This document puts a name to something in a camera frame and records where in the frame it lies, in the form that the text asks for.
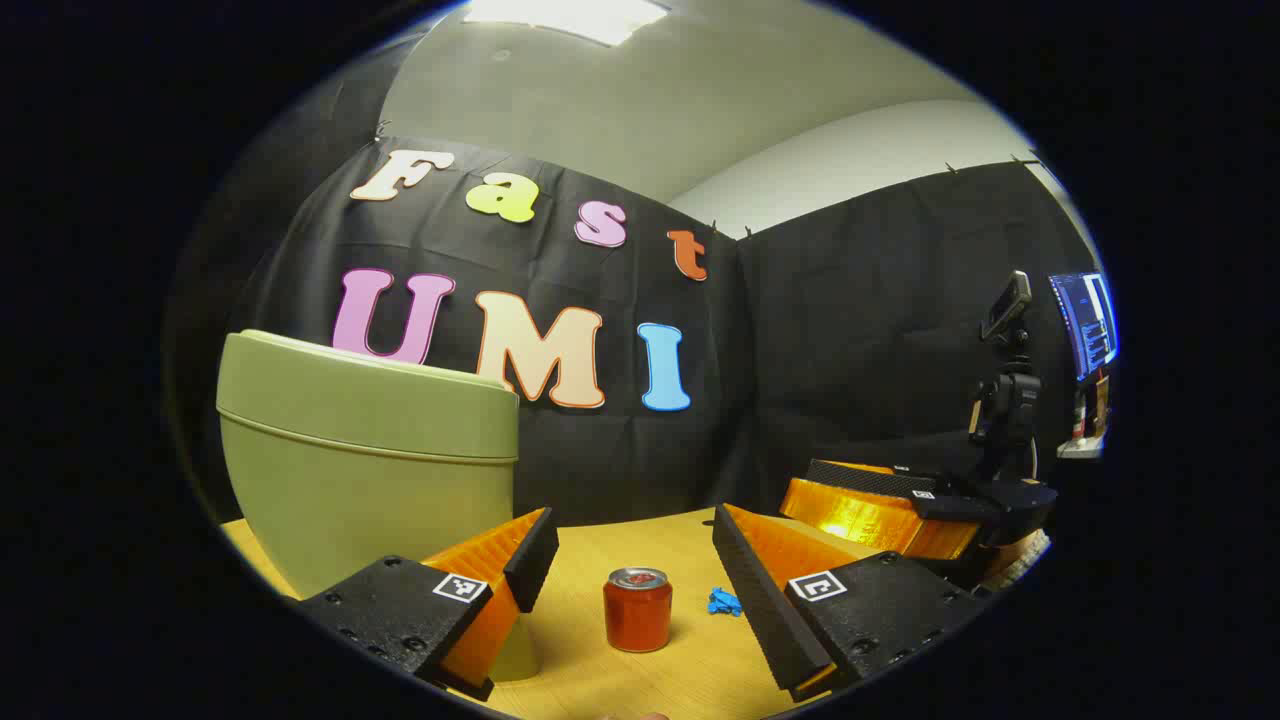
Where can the white bottle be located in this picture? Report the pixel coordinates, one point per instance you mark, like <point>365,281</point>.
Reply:
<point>1079,418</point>

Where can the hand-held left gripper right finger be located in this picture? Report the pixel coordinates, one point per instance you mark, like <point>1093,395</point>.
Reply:
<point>760,600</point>

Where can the ceiling light panel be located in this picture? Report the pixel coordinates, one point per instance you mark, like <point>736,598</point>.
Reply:
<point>565,15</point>

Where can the red pop can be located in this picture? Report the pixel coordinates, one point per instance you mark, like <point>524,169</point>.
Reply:
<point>637,612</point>

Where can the blue paper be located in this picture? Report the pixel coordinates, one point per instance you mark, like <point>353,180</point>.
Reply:
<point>724,602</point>

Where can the black backdrop cloth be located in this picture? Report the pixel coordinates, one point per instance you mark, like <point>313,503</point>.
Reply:
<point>830,350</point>

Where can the white shelf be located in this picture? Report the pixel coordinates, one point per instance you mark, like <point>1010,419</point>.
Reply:
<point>1082,448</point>

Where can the green desktop garbage bin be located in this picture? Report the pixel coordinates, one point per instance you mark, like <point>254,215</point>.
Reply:
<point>370,470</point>

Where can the brown bottle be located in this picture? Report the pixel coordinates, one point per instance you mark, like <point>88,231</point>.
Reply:
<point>1100,402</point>

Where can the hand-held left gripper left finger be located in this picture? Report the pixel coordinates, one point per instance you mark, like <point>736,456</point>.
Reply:
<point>532,560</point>

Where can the computer monitor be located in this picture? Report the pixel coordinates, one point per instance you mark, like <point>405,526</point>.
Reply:
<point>1088,320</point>

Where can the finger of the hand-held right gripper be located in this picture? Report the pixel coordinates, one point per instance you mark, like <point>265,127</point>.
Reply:
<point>860,515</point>

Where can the wooden desktop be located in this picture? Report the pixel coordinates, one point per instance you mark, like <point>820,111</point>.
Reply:
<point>690,675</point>

